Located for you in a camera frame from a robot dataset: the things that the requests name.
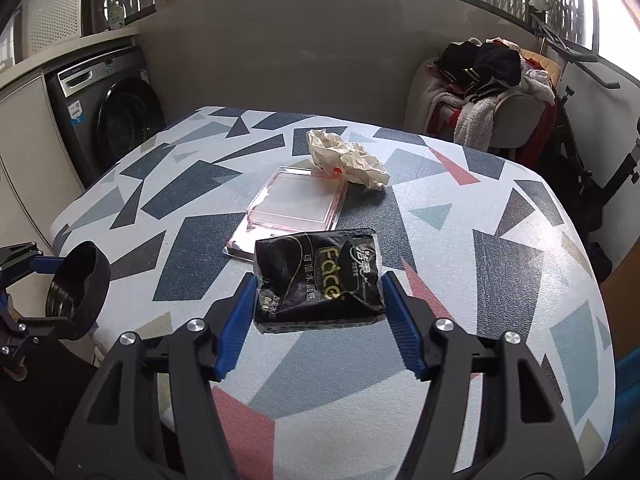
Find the black round plastic lid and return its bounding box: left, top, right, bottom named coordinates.
left=46, top=240, right=111, bottom=340

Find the black tissue packet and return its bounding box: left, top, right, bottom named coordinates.
left=253, top=228, right=385, bottom=334

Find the black exercise bike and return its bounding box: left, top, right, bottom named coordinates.
left=527, top=0, right=640, bottom=281

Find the grey front-load washing machine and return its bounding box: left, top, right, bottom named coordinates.
left=44, top=46, right=165, bottom=188

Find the geometric patterned table cover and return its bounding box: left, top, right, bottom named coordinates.
left=50, top=106, right=615, bottom=479

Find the clear red blister package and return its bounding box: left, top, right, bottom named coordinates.
left=224, top=167, right=347, bottom=261

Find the chair piled with clothes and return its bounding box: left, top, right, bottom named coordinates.
left=404, top=37, right=561, bottom=166

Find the crumpled white paper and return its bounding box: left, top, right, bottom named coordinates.
left=306, top=129, right=390, bottom=191

